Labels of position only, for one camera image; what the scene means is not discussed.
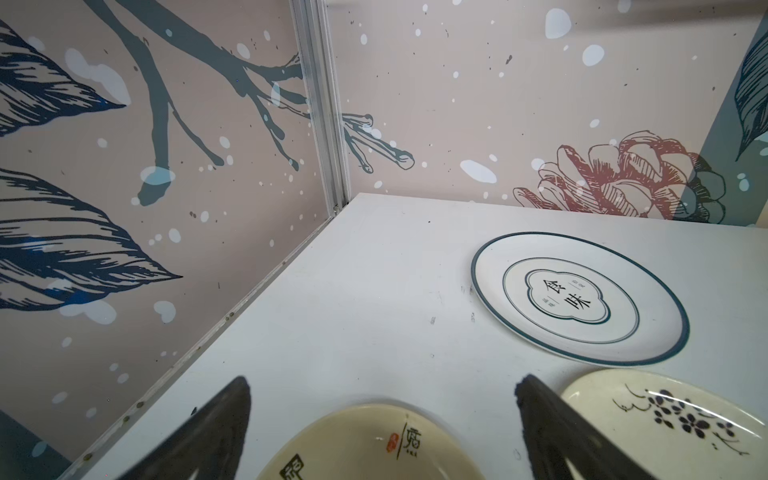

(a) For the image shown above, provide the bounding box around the cream plate red seal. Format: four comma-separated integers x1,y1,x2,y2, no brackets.
259,404,483,480

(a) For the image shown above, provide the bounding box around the cream plate black flower pattern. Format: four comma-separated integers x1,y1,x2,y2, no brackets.
561,369,767,479

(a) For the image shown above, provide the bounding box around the white plate thin green rim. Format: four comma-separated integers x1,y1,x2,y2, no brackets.
470,231,691,367

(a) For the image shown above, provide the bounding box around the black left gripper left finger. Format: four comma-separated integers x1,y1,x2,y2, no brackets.
122,376,251,480

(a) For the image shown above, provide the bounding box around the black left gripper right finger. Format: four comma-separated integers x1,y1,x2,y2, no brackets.
515,374,652,479

